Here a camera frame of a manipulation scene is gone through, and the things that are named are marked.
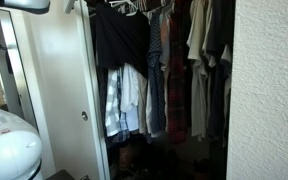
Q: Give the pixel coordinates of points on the round metal door pull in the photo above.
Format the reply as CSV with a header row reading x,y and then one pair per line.
x,y
84,115

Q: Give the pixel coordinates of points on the blue plaid shirt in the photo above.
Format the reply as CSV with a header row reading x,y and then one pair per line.
x,y
124,128

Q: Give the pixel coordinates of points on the red plaid shirt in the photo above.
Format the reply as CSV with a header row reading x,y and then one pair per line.
x,y
177,86

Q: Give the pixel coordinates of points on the dark hanging shirt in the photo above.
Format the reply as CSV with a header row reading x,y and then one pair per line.
x,y
217,66

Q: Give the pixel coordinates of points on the tall framed mirror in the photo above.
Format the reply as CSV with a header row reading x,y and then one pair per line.
x,y
15,66

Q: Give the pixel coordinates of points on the white sliding closet door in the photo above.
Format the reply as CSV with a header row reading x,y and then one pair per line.
x,y
62,100

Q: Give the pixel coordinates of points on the black shirt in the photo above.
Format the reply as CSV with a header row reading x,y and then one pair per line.
x,y
122,40

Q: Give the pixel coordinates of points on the navy floral shirt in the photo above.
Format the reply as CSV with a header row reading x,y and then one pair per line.
x,y
156,83

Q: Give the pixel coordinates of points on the grey white plaid shirt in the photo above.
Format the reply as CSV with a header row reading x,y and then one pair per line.
x,y
112,106

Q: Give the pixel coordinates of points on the beige polo shirt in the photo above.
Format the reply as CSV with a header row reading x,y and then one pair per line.
x,y
198,83

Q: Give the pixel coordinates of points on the white button shirt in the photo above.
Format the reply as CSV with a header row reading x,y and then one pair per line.
x,y
129,90

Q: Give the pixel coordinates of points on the grey shirt with orange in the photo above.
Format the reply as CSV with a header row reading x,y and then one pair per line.
x,y
164,43

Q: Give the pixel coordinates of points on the cream hanging shirt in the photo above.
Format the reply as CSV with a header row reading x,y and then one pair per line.
x,y
143,100

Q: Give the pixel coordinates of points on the brown boot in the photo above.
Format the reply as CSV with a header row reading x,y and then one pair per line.
x,y
125,156

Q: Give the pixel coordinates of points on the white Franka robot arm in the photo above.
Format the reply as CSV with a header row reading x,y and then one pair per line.
x,y
10,146

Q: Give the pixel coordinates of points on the white plastic hanger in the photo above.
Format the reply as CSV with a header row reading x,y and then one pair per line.
x,y
127,6

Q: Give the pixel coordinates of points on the small dark table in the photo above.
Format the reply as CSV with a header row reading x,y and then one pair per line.
x,y
60,175

